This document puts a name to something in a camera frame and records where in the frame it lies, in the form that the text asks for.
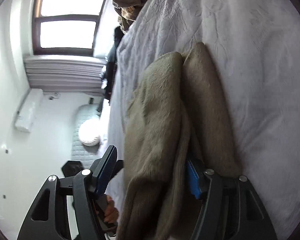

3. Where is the quilted white headboard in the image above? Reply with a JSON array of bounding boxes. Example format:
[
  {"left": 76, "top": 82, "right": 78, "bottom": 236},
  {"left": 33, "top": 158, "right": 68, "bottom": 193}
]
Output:
[{"left": 71, "top": 104, "right": 101, "bottom": 168}]

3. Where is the person left hand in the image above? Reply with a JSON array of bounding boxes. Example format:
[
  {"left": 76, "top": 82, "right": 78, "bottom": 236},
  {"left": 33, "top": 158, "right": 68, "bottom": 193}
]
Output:
[{"left": 103, "top": 194, "right": 119, "bottom": 223}]

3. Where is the dark framed window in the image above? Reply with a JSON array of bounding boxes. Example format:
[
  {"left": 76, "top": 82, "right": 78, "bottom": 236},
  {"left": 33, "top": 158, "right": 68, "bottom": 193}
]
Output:
[{"left": 32, "top": 0, "right": 107, "bottom": 56}]

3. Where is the white round pillow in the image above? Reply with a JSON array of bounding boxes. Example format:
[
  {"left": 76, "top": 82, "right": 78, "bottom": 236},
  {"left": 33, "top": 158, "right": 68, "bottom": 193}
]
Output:
[{"left": 78, "top": 117, "right": 101, "bottom": 147}]

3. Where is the textured lilac bedspread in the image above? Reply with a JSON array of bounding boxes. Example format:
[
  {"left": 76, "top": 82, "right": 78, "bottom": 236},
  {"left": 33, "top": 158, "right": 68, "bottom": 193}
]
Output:
[{"left": 108, "top": 0, "right": 300, "bottom": 239}]

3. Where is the white air conditioner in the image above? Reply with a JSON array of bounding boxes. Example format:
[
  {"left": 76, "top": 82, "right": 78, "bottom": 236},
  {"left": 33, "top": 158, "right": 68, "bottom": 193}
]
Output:
[{"left": 14, "top": 88, "right": 44, "bottom": 133}]

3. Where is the brown knit sweater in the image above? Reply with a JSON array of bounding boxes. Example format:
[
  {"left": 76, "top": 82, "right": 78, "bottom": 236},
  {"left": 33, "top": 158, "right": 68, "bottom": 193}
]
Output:
[{"left": 117, "top": 42, "right": 242, "bottom": 239}]

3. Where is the grey curtain left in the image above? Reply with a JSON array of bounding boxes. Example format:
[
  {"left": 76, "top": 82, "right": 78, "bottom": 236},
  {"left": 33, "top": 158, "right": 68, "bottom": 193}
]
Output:
[{"left": 24, "top": 55, "right": 106, "bottom": 96}]

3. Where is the black jacket on bed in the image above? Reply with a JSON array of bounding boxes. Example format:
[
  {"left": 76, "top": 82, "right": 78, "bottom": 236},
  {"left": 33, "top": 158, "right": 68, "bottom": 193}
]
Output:
[{"left": 102, "top": 26, "right": 124, "bottom": 101}]

